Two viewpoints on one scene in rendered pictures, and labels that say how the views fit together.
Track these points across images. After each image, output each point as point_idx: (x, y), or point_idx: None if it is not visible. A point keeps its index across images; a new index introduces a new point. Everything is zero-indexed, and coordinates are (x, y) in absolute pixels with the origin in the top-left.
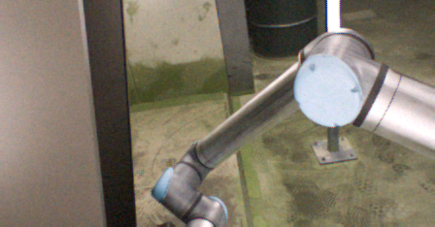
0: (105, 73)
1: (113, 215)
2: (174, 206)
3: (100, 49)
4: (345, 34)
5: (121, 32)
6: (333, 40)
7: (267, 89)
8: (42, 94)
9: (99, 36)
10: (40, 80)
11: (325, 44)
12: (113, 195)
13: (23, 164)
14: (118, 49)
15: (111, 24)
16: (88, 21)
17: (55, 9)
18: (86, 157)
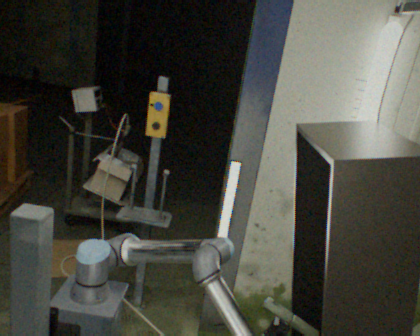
0: (338, 326)
1: None
2: None
3: (341, 312)
4: (209, 244)
5: (327, 302)
6: (216, 243)
7: (233, 298)
8: (303, 210)
9: (341, 304)
10: (303, 207)
11: (219, 244)
12: None
13: (309, 226)
14: (329, 312)
15: (334, 297)
16: (348, 295)
17: (298, 193)
18: (295, 226)
